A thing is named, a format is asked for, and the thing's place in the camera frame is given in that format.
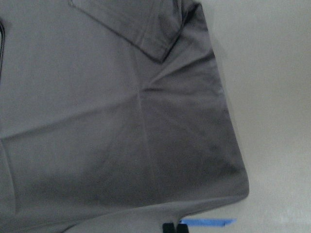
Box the dark brown t-shirt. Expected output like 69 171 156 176
0 0 249 233

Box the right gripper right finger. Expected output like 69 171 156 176
176 223 188 233

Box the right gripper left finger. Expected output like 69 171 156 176
162 223 175 233

